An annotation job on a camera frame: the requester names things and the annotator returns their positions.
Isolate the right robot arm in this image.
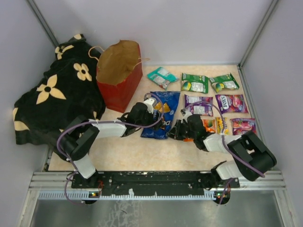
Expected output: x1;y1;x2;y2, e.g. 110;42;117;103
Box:
167;114;277;189

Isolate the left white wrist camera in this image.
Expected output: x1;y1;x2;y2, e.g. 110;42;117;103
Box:
143;97;157;114

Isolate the orange candy bag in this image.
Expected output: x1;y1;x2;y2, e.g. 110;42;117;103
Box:
183;119;216;142

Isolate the black floral blanket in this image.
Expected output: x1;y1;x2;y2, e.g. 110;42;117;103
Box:
13;34;106;148

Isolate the yellow candy pack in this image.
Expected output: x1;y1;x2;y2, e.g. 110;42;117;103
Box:
215;117;230;135

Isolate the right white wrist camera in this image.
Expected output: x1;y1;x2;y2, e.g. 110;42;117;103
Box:
181;109;192;121

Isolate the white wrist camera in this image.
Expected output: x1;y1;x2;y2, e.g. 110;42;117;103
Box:
143;97;157;114
181;109;192;121

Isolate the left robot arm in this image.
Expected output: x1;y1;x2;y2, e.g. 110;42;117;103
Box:
57;98;164;188

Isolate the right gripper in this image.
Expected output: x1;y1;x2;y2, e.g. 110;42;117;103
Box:
166;120;196;141

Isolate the green candy bag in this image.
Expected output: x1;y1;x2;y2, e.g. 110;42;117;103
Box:
181;73;209;94
209;73;240;93

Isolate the blue Doritos chip bag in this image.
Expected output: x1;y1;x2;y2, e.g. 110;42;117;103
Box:
141;91;180;140

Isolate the purple candy bag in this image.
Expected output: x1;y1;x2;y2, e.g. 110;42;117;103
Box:
184;95;213;117
215;95;249;114

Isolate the red paper bag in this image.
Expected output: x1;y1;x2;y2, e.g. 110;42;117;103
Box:
88;40;149;113

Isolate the teal mint candy bag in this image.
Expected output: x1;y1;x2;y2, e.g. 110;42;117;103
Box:
147;67;179;90

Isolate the white cable duct strip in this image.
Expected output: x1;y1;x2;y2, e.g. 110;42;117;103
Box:
37;190;232;201

